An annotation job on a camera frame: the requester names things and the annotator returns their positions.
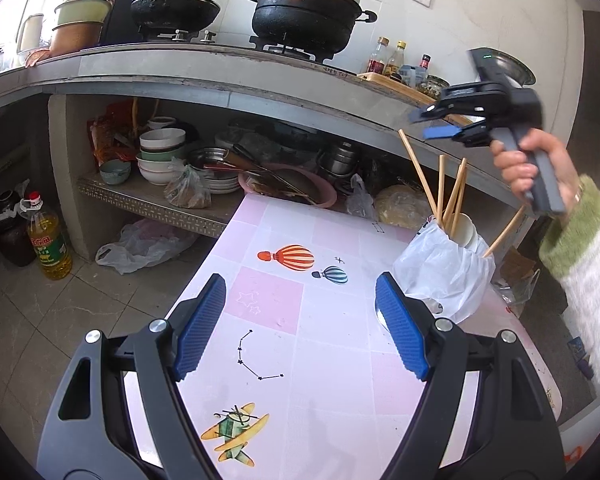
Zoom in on cardboard box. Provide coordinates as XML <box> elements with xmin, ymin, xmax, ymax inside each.
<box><xmin>500</xmin><ymin>247</ymin><xmax>541</xmax><ymax>286</ymax></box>

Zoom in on stacked steel pots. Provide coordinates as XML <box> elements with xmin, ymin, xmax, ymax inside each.
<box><xmin>317</xmin><ymin>140</ymin><xmax>361</xmax><ymax>186</ymax></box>

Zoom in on white plastic shopping bag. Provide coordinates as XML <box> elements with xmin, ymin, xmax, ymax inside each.
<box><xmin>95</xmin><ymin>220</ymin><xmax>198</xmax><ymax>276</ymax></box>

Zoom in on stainless steel basin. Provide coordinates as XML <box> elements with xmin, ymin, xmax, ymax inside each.
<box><xmin>495</xmin><ymin>52</ymin><xmax>537</xmax><ymax>88</ymax></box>

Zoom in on gas stove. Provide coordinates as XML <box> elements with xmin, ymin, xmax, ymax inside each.
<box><xmin>137</xmin><ymin>27</ymin><xmax>351</xmax><ymax>73</ymax></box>

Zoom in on bagged flatbread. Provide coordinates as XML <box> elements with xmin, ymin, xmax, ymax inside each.
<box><xmin>374</xmin><ymin>184</ymin><xmax>433</xmax><ymax>231</ymax></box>

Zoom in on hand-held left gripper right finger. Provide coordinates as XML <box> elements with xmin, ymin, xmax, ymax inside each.
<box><xmin>375</xmin><ymin>271</ymin><xmax>567</xmax><ymax>480</ymax></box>

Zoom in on pink plastic basin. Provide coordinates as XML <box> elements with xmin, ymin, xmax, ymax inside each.
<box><xmin>237</xmin><ymin>162</ymin><xmax>337</xmax><ymax>211</ymax></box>

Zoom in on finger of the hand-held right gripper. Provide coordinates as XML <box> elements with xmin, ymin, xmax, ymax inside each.
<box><xmin>422</xmin><ymin>122</ymin><xmax>492</xmax><ymax>147</ymax></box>
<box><xmin>408</xmin><ymin>95</ymin><xmax>486</xmax><ymax>124</ymax></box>

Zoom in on cooking oil bottle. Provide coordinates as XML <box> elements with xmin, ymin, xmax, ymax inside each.
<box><xmin>26</xmin><ymin>191</ymin><xmax>74</xmax><ymax>281</ymax></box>

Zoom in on filled clear plastic bag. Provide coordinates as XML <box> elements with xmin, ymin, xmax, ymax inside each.
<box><xmin>162</xmin><ymin>157</ymin><xmax>213</xmax><ymax>209</ymax></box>

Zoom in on dark brown jar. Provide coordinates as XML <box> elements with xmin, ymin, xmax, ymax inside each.
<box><xmin>0</xmin><ymin>190</ymin><xmax>38</xmax><ymax>267</ymax></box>

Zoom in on pink printed tablecloth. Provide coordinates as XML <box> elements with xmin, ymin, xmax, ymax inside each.
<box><xmin>122</xmin><ymin>194</ymin><xmax>563</xmax><ymax>480</ymax></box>

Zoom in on stack of white bowls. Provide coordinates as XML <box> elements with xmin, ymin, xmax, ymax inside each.
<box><xmin>136</xmin><ymin>127</ymin><xmax>188</xmax><ymax>186</ymax></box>

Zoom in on concrete kitchen counter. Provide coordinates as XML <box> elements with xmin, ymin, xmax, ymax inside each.
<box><xmin>0</xmin><ymin>42</ymin><xmax>536</xmax><ymax>221</ymax></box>

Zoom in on wooden chopstick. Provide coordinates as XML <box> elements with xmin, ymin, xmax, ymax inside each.
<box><xmin>482</xmin><ymin>205</ymin><xmax>526</xmax><ymax>258</ymax></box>
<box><xmin>442</xmin><ymin>158</ymin><xmax>468</xmax><ymax>228</ymax></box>
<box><xmin>437</xmin><ymin>155</ymin><xmax>446</xmax><ymax>223</ymax></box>
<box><xmin>398</xmin><ymin>129</ymin><xmax>438</xmax><ymax>221</ymax></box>

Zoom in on glass sauce bottle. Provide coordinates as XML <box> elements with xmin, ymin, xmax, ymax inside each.
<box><xmin>366</xmin><ymin>36</ymin><xmax>391</xmax><ymax>75</ymax></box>

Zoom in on large black lidded pot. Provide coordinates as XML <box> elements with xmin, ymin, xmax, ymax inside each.
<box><xmin>244</xmin><ymin>0</ymin><xmax>378</xmax><ymax>56</ymax></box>

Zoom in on black panel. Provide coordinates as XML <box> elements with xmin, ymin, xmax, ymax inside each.
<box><xmin>102</xmin><ymin>0</ymin><xmax>173</xmax><ymax>46</ymax></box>

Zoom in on stack of plates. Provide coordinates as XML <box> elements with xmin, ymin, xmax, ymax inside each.
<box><xmin>187</xmin><ymin>147</ymin><xmax>246</xmax><ymax>195</ymax></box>

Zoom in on person's right hand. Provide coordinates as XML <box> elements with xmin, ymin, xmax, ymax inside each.
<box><xmin>490</xmin><ymin>127</ymin><xmax>588</xmax><ymax>213</ymax></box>

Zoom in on red food packages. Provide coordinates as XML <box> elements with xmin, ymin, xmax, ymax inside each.
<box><xmin>87</xmin><ymin>100</ymin><xmax>141</xmax><ymax>166</ymax></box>

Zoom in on person's right forearm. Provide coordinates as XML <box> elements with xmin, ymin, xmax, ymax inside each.
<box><xmin>537</xmin><ymin>175</ymin><xmax>600</xmax><ymax>408</ymax></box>

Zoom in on yellow-cap sauce bottle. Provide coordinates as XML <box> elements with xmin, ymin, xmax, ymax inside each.
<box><xmin>384</xmin><ymin>41</ymin><xmax>407</xmax><ymax>78</ymax></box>

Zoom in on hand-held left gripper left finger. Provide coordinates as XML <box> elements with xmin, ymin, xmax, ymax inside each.
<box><xmin>37</xmin><ymin>272</ymin><xmax>228</xmax><ymax>480</ymax></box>

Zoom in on teal bowl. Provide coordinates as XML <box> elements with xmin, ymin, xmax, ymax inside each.
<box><xmin>99</xmin><ymin>159</ymin><xmax>132</xmax><ymax>186</ymax></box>

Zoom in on knotted clear plastic bag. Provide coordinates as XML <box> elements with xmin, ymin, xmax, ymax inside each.
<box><xmin>345</xmin><ymin>174</ymin><xmax>376</xmax><ymax>220</ymax></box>

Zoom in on metal tread-plate shelf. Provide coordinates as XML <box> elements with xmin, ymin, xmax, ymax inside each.
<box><xmin>77</xmin><ymin>170</ymin><xmax>231</xmax><ymax>238</ymax></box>

